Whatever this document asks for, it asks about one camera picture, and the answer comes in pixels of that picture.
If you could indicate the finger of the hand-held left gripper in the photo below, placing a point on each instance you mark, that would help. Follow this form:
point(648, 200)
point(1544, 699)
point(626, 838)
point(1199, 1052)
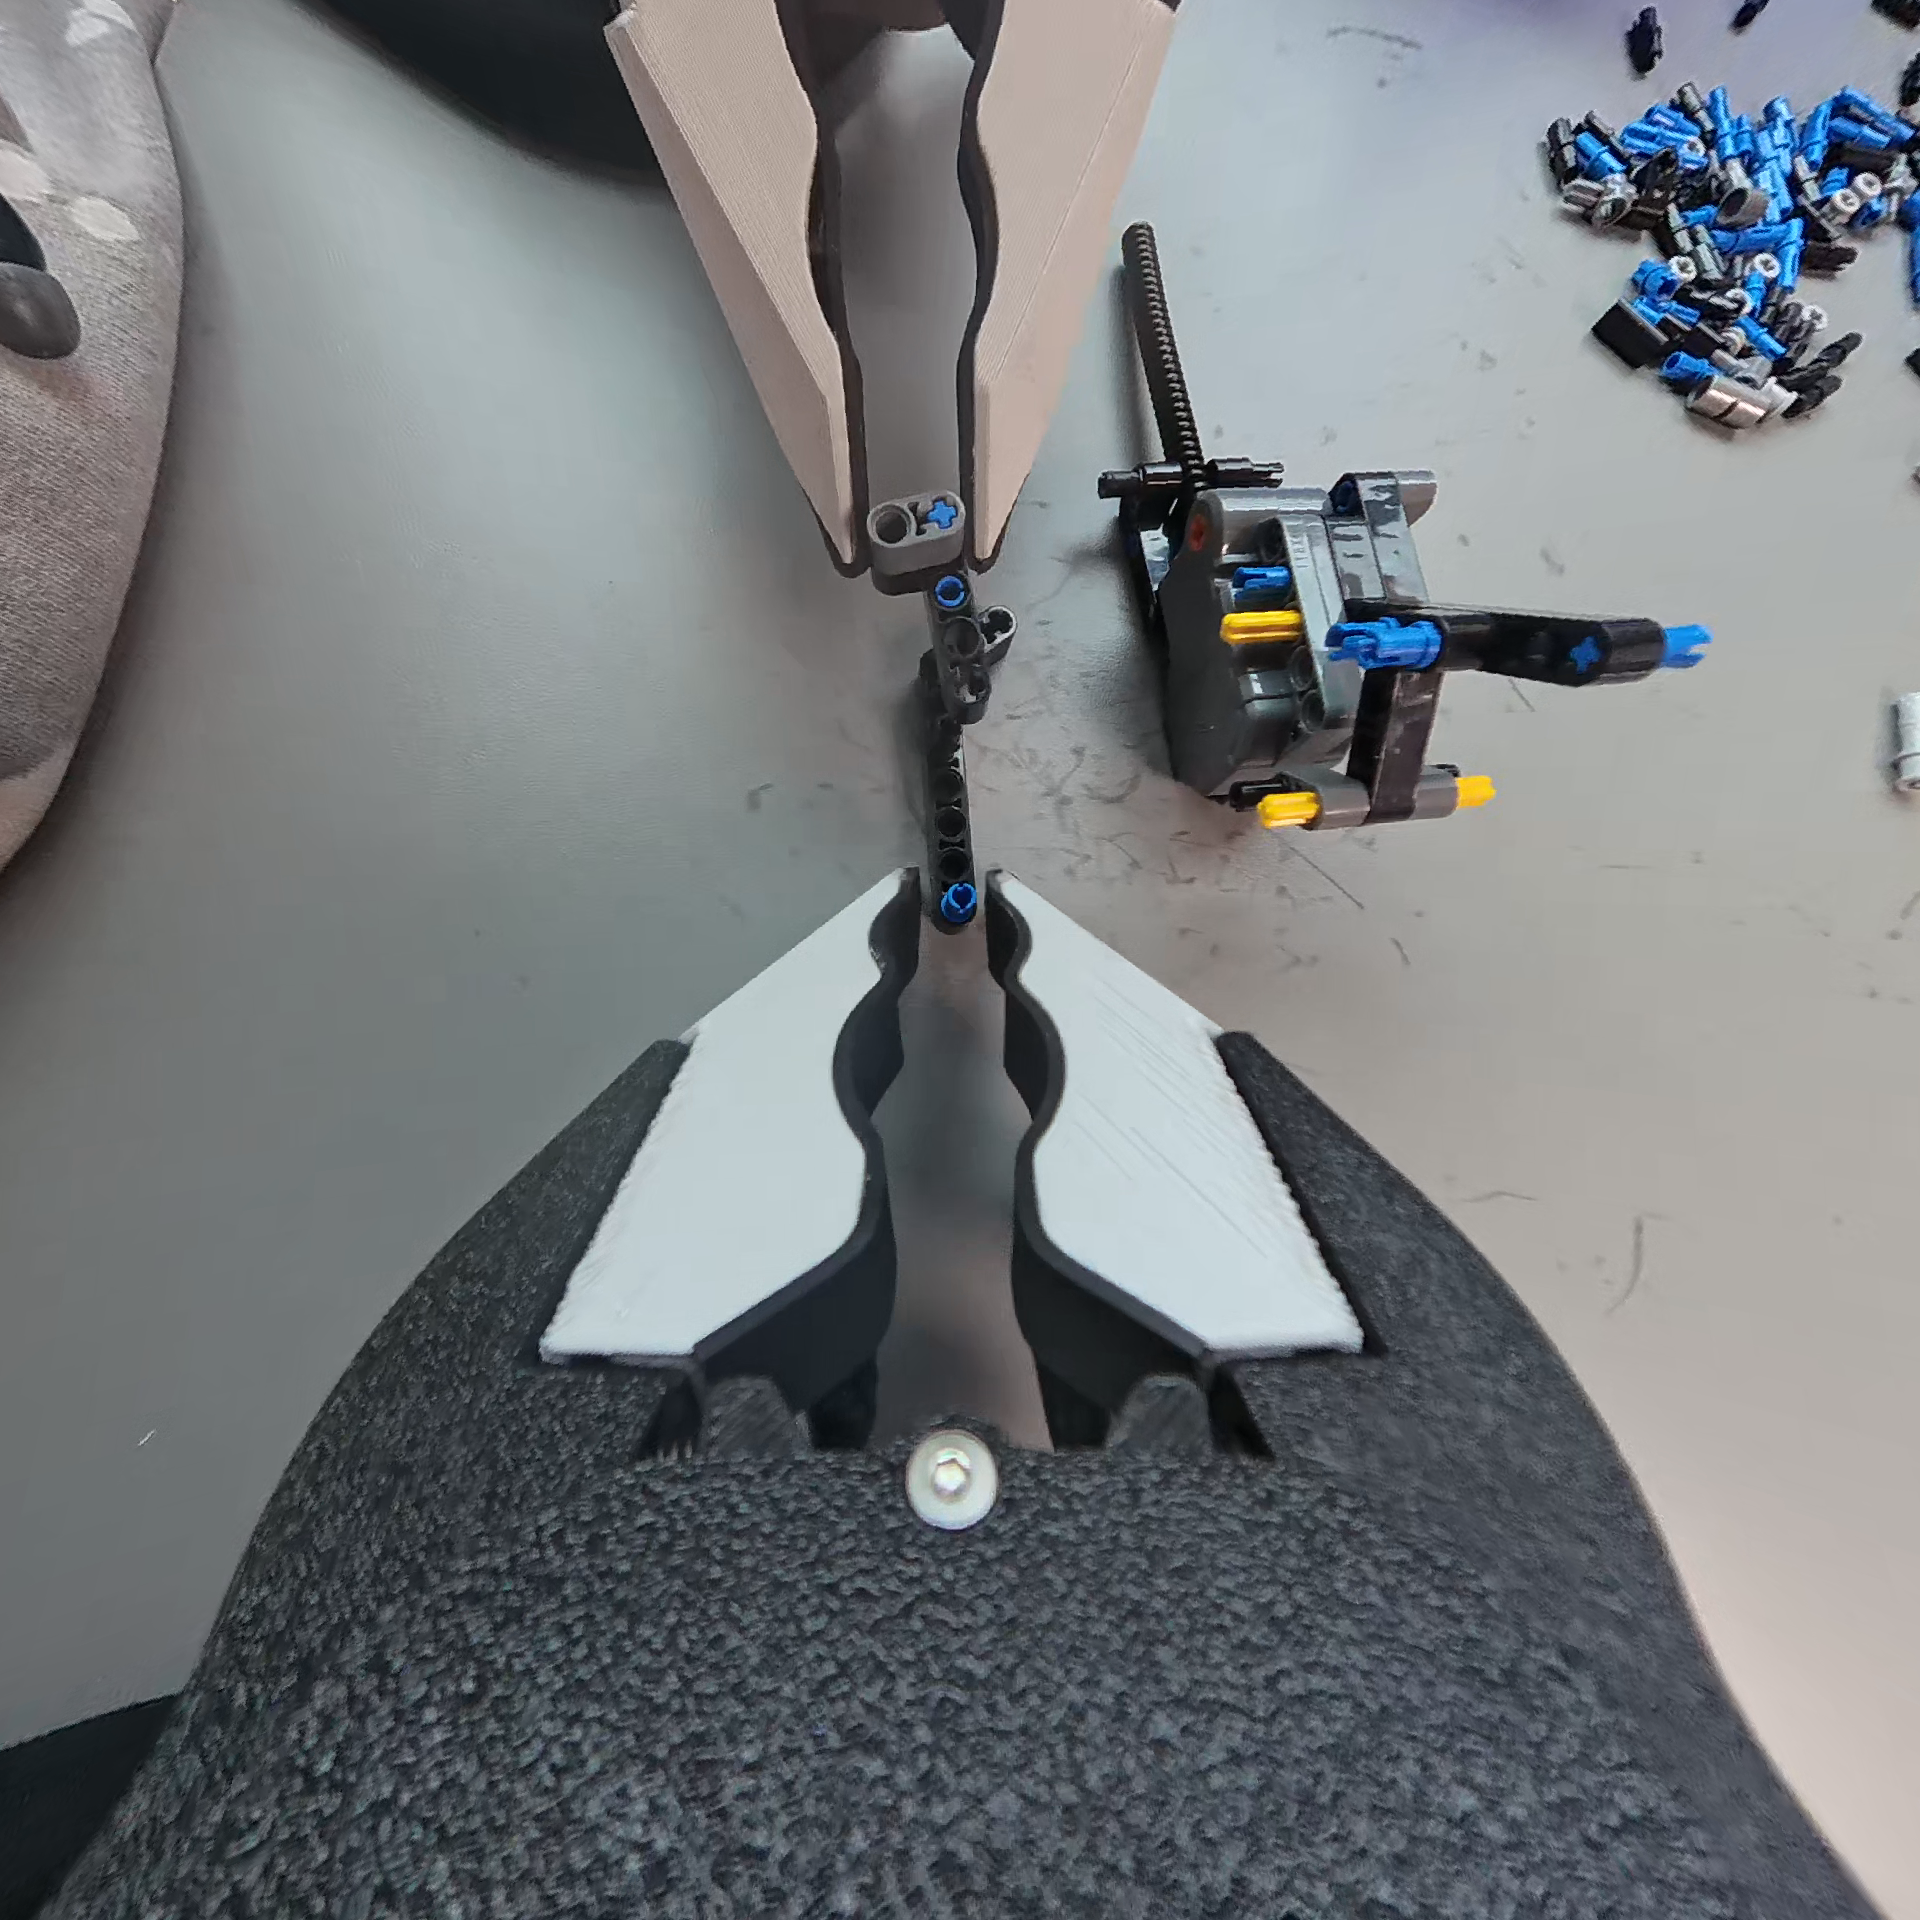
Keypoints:
point(1072, 182)
point(735, 194)

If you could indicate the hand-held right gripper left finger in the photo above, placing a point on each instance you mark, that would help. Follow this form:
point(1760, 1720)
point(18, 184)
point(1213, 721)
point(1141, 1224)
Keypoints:
point(722, 1170)

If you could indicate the pile of blue black pins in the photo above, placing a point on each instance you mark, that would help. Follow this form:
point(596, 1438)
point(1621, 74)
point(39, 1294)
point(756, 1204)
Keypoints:
point(1725, 225)

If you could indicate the long black toy beam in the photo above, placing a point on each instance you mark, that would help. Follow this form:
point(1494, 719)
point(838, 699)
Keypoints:
point(949, 780)

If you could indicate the light grey connector piece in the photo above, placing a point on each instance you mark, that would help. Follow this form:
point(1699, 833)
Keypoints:
point(1908, 743)

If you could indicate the grey toy brick assembly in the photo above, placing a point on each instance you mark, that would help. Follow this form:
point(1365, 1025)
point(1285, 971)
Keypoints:
point(1277, 662)

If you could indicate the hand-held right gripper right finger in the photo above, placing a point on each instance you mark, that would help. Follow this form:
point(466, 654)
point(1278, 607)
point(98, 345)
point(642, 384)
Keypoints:
point(1171, 1185)

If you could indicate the small grey toy beam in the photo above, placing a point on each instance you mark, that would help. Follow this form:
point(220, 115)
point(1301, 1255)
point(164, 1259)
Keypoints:
point(916, 537)

